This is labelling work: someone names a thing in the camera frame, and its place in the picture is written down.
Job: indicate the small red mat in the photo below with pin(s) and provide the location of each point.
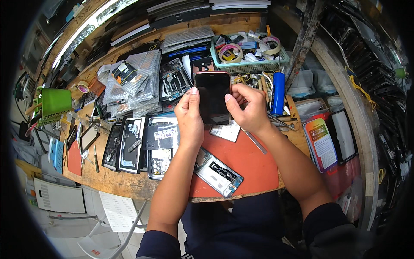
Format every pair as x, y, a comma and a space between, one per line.
75, 158

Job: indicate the rack of phone screens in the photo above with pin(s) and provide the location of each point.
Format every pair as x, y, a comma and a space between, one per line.
378, 81

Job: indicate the green plastic container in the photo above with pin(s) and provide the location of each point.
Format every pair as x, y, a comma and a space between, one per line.
55, 105

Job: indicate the white label card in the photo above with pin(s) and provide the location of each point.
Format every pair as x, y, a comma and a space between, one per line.
226, 131

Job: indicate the blue cylinder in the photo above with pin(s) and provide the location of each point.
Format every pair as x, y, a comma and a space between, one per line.
277, 94

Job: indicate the black framed white packet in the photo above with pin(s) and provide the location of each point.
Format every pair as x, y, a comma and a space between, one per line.
344, 136

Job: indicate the opened phone with white back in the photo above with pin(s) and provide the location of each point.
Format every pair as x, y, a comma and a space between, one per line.
132, 145

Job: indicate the metal screwdrivers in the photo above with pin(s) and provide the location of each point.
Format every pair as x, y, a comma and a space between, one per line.
281, 122

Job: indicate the grey bubble wrap sheets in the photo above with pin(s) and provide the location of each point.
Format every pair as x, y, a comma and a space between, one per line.
187, 39

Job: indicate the heap of hand tools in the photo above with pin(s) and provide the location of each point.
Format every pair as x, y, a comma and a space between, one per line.
254, 81

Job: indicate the person's left hand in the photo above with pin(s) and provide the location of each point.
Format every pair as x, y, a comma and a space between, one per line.
188, 124

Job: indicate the wooden post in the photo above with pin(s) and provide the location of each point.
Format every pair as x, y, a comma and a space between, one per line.
304, 42

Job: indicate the silver phone middle frame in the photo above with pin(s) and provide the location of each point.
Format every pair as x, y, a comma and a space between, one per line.
174, 79

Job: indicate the white vented box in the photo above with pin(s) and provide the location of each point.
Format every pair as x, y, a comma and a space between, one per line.
60, 196

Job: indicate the beige tape roll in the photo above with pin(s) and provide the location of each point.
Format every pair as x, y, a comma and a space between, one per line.
83, 86

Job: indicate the stack of flat boxes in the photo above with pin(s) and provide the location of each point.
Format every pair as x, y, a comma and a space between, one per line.
207, 9

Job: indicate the opened phone with blue board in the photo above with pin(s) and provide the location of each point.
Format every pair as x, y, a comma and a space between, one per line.
220, 173

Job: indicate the red work mat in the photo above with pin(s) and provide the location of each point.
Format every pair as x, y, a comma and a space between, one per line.
249, 165

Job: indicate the yellow rubber bands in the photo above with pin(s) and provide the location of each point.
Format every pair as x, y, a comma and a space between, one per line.
360, 87

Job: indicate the person's body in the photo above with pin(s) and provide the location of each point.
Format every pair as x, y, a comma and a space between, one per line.
252, 233

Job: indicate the teal basket of tape rolls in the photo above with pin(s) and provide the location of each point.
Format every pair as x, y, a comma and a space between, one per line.
249, 53

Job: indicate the black phone frame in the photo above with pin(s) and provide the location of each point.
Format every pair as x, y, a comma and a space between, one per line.
111, 147

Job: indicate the colourful screen protector packet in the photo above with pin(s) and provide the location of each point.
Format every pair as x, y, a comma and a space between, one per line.
321, 145

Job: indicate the person's right hand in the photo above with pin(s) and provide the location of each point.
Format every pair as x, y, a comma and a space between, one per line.
254, 113

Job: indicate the opened phone with paper note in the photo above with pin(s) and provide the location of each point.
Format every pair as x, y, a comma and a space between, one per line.
160, 152

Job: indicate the pile of bubble-wrapped parts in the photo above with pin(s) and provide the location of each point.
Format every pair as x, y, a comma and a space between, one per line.
135, 84

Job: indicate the black smartphone with red edge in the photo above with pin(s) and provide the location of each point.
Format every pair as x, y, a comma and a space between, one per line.
212, 97

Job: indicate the white plastic chair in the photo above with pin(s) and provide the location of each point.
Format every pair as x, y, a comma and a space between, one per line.
118, 213

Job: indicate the blue plastic holder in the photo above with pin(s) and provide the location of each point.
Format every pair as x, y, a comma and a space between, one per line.
57, 155

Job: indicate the flat metal pry tool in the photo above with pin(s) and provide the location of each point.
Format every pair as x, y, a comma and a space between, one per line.
255, 142

